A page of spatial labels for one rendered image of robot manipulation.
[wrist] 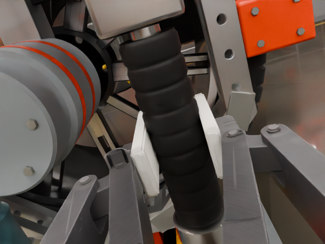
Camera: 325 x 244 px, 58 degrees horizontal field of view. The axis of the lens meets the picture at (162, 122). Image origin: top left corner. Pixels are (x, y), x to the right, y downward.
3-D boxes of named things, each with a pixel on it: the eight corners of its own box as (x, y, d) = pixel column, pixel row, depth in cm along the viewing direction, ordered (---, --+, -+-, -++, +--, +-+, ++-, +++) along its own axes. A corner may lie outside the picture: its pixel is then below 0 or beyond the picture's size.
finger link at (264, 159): (228, 157, 14) (292, 140, 13) (212, 118, 18) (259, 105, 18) (235, 183, 14) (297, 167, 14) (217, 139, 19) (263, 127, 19)
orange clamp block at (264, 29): (233, 51, 45) (292, 33, 44) (247, 59, 38) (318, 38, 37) (223, 4, 42) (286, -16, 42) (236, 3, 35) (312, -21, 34)
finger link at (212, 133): (205, 132, 15) (219, 129, 15) (193, 95, 22) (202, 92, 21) (218, 180, 16) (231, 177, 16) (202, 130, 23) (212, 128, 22)
